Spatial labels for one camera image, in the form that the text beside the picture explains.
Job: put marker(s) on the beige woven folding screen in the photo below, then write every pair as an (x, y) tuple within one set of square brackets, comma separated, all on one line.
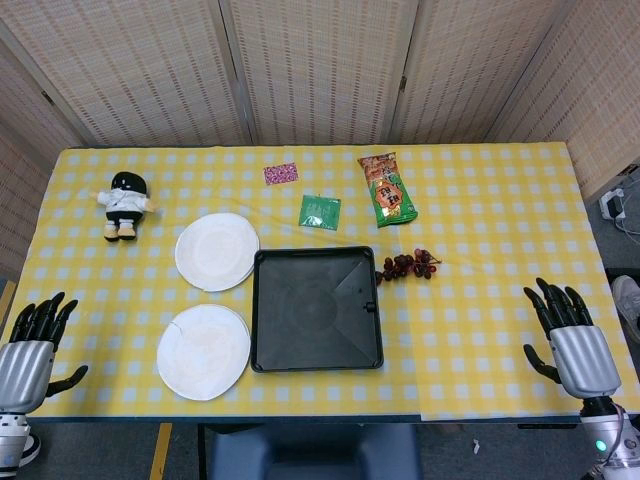
[(320, 70)]

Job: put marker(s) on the dark red grape bunch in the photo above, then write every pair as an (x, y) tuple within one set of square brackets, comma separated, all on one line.
[(400, 265)]

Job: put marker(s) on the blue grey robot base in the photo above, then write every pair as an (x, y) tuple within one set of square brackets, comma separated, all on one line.
[(310, 455)]

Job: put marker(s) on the white paper plate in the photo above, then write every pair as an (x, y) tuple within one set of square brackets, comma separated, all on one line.
[(217, 251)]

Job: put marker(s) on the white power adapter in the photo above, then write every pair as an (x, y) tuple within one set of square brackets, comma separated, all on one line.
[(612, 202)]

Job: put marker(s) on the yellow white checked tablecloth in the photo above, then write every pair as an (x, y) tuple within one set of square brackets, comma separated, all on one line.
[(500, 225)]

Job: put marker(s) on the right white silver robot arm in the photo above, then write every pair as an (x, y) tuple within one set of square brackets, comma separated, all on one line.
[(607, 430)]

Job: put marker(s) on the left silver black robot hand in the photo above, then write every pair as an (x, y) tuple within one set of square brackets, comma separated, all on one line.
[(25, 360)]

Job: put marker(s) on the pink patterned small packet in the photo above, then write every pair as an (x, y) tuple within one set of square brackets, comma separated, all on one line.
[(281, 174)]

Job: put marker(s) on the grey sneaker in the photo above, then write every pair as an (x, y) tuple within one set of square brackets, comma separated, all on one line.
[(627, 305)]

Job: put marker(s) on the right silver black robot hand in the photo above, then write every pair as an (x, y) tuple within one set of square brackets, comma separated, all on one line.
[(585, 360)]

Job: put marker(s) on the green sachet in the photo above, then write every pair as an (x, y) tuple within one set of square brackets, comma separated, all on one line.
[(320, 212)]

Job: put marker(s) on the black square plastic tray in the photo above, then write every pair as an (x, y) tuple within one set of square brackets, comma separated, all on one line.
[(315, 310)]

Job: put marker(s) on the white paper plate cracked rim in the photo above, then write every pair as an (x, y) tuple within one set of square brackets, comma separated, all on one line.
[(203, 352)]

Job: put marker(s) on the white paper scrap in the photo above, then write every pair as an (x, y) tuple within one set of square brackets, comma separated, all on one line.
[(475, 446)]

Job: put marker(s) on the orange green snack bag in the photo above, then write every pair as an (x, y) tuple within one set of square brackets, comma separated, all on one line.
[(390, 195)]

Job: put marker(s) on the black white plush doll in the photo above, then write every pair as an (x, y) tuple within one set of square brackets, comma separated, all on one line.
[(125, 202)]

